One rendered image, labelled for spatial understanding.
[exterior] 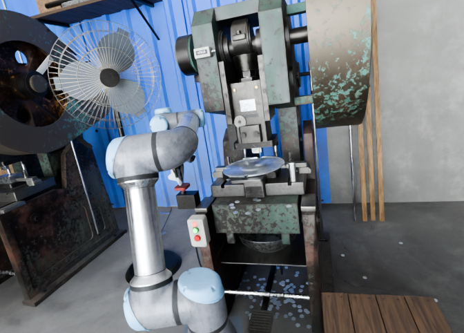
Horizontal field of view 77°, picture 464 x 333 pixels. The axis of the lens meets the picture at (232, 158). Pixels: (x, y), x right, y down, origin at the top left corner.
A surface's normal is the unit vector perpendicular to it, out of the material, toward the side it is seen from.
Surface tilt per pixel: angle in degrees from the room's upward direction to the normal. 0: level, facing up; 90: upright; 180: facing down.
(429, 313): 0
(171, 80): 90
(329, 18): 92
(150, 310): 70
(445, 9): 90
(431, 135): 90
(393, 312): 0
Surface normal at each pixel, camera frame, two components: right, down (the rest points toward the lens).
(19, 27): 0.94, -0.05
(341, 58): -0.20, 0.58
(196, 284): -0.01, -0.97
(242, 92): -0.26, 0.29
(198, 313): 0.04, 0.25
